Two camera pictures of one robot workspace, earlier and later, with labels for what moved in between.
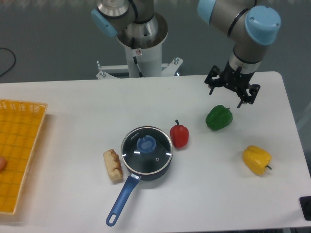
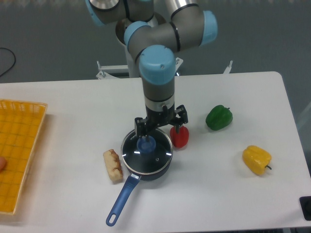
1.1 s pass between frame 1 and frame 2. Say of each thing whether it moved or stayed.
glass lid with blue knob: stayed
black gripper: moved
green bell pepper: stayed
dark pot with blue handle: stayed
